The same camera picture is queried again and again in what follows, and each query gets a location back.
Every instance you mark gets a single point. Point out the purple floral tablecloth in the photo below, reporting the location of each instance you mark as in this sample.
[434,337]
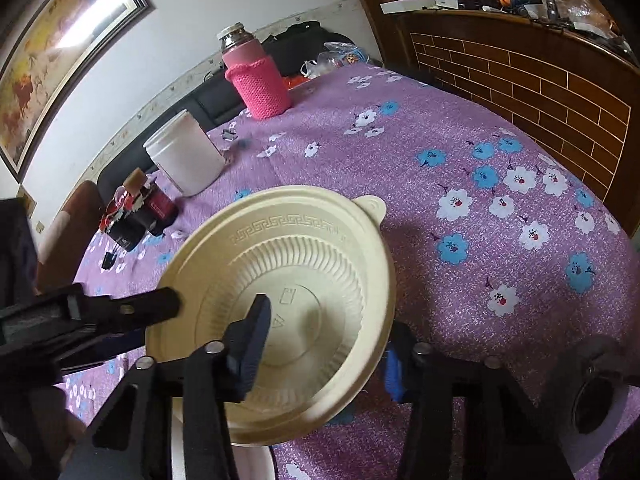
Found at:
[450,160]

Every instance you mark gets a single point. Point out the thermos with pink knitted sleeve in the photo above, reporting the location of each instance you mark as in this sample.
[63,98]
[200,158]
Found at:
[260,85]

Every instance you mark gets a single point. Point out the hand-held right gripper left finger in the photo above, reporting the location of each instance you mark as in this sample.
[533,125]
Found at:
[250,350]

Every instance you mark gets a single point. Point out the white plastic jar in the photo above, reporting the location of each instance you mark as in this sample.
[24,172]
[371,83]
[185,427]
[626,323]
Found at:
[185,155]

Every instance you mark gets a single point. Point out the dark round object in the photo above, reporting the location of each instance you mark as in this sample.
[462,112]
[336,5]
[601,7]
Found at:
[595,395]

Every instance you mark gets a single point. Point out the black jar with wooden lid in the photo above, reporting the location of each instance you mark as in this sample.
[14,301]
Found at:
[157,205]

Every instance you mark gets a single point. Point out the large white bowl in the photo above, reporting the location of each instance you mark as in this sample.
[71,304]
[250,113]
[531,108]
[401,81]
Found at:
[250,462]

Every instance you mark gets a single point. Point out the white flat box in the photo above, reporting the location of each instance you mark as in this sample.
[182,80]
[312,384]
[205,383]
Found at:
[417,5]

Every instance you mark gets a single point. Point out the black bag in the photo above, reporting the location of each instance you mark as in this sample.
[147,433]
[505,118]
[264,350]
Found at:
[295,45]

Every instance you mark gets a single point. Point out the brown armchair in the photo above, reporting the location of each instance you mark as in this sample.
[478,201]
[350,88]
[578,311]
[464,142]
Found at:
[70,230]

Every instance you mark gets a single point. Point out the black leather sofa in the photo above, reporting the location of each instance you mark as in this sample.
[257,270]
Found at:
[210,105]

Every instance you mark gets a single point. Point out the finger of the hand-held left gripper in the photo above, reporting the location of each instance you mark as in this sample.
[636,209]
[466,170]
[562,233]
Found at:
[100,345]
[150,307]

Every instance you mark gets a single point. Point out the black power adapter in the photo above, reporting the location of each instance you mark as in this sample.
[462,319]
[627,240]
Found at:
[109,260]

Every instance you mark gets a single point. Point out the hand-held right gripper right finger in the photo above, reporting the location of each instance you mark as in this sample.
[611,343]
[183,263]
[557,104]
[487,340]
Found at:
[395,375]

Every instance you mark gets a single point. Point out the framed wall painting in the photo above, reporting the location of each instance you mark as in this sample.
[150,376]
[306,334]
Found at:
[50,50]

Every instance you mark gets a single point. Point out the clear plastic snack bag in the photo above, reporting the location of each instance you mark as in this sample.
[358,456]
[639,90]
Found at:
[340,57]

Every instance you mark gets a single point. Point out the beige ribbed plastic bowl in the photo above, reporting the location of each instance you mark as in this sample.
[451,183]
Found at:
[310,270]

